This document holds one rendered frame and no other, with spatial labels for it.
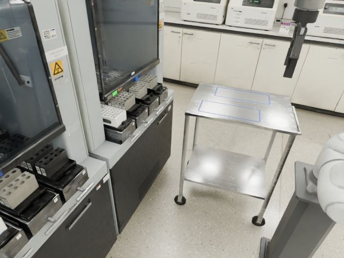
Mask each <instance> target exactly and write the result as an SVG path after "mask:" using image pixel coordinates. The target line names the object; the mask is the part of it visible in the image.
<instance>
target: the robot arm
mask: <svg viewBox="0 0 344 258"><path fill-rule="evenodd" d="M325 2H326V0H295V2H294V6H295V7H297V8H295V10H294V13H293V16H292V20H293V21H295V22H297V25H296V26H295V28H294V32H293V37H292V40H291V42H290V47H289V49H288V52H287V55H286V59H285V62H284V66H286V68H285V71H284V74H283V77H286V78H292V76H293V73H294V70H295V67H296V64H297V61H298V59H299V55H300V52H301V49H302V46H303V42H304V39H305V36H306V33H307V31H308V29H307V24H308V23H310V24H312V23H315V22H316V20H317V17H318V14H319V12H320V11H319V10H318V9H322V8H323V6H324V4H325ZM304 171H305V173H306V183H307V188H306V193H308V194H310V195H316V196H318V200H319V203H320V205H321V207H322V209H323V211H324V212H325V213H326V214H327V215H328V216H329V217H330V218H331V219H332V220H333V221H335V222H337V223H339V224H341V225H344V133H341V134H337V135H335V136H333V137H332V138H330V139H329V140H328V141H327V142H326V143H325V145H324V146H323V148H322V149H321V151H320V153H319V155H318V157H317V159H316V162H315V164H314V167H313V168H312V167H310V166H305V168H304Z"/></svg>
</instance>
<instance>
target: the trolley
mask: <svg viewBox="0 0 344 258"><path fill-rule="evenodd" d="M190 116H193V117H196V123H195V132H194V137H193V146H192V154H191V157H190V160H188V162H187V168H186V171H185V162H186V152H187V141H188V130H189V120H190ZM200 118H204V119H209V120H215V121H220V122H226V123H231V124H237V125H242V126H247V127H253V128H259V129H262V130H268V131H273V132H272V135H271V138H270V141H269V144H268V147H267V150H266V153H265V156H264V158H259V157H254V156H249V155H244V154H239V153H235V152H230V151H227V150H222V149H217V148H212V147H208V146H202V145H198V144H196V143H197V135H198V127H199V119H200ZM296 126H297V127H296ZM277 132H278V133H284V134H289V135H290V136H289V139H288V141H287V144H286V146H285V149H284V151H283V154H282V156H281V159H280V161H279V164H278V166H277V169H276V171H275V174H274V177H273V179H272V182H271V184H270V187H269V189H268V192H267V194H266V173H265V165H266V162H267V159H268V156H269V154H270V151H271V148H272V145H273V142H274V139H275V136H276V133H277ZM297 135H302V133H301V130H300V126H299V122H298V118H297V114H296V111H295V107H294V106H291V102H290V98H289V96H286V95H280V94H273V93H266V92H260V91H253V90H247V89H240V88H233V87H227V86H222V85H216V84H209V83H202V82H200V84H199V86H198V87H197V89H196V91H195V93H194V95H193V97H192V99H191V101H190V103H189V105H188V107H187V109H186V111H185V122H184V135H183V147H182V160H181V172H180V185H179V195H176V196H175V198H174V201H175V203H177V204H178V205H184V204H185V203H186V198H185V197H184V196H183V183H184V180H185V181H189V182H193V183H197V184H201V185H206V186H210V187H214V188H218V189H222V190H226V191H230V192H234V193H237V194H241V195H246V196H250V197H254V198H258V199H262V200H264V202H263V205H262V207H261V210H260V213H258V215H257V216H253V217H252V223H253V224H254V225H255V226H264V225H265V219H264V218H263V215H264V213H265V210H266V208H267V206H268V203H269V201H270V198H271V196H272V193H273V191H274V189H275V186H276V184H277V181H278V179H279V177H280V174H281V172H282V169H283V167H284V164H285V162H286V160H287V157H288V155H289V152H290V149H291V147H292V145H293V142H294V140H295V137H296V136H297Z"/></svg>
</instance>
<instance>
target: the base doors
mask: <svg viewBox="0 0 344 258"><path fill-rule="evenodd" d="M171 31H174V32H180V33H174V32H171ZM184 33H187V34H193V35H187V34H184ZM164 34H168V36H167V35H164V42H163V77H165V78H170V79H175V80H180V81H185V82H190V83H195V84H200V82H202V83H209V84H216V85H222V86H227V87H233V88H240V89H247V90H253V91H260V92H266V93H273V94H280V95H286V96H289V98H290V102H292V103H297V104H302V105H307V106H312V107H315V108H320V109H325V110H331V111H335V112H340V113H344V49H338V48H330V47H322V46H314V45H306V44H303V46H302V49H301V52H300V55H299V59H298V61H297V64H296V67H295V70H294V73H293V76H292V78H286V77H283V74H284V71H285V68H286V66H284V62H285V59H286V55H287V52H288V49H289V47H290V42H286V41H278V40H269V39H260V38H253V37H246V36H238V35H231V34H223V33H222V34H221V33H214V32H207V31H199V30H191V29H183V28H176V27H168V26H164ZM179 36H180V37H181V38H179ZM196 38H200V39H203V40H198V39H196ZM178 40H180V42H179V44H178ZM249 42H254V43H259V45H258V44H251V43H249ZM262 43H263V44H262ZM264 44H268V45H275V47H274V46H267V45H264ZM236 45H243V46H245V47H239V46H236ZM219 46H220V47H219ZM261 47H262V48H261ZM257 48H259V49H257ZM263 48H265V49H264V50H263ZM260 51H261V52H260ZM259 55H260V56H259ZM327 57H333V58H339V60H335V59H328V58H327ZM258 59H259V60H258ZM257 61H258V62H257ZM256 66H257V67H256ZM255 70H256V71H255ZM254 74H255V75H254ZM253 78H254V79H253ZM252 82H253V84H252ZM251 86H252V88H251Z"/></svg>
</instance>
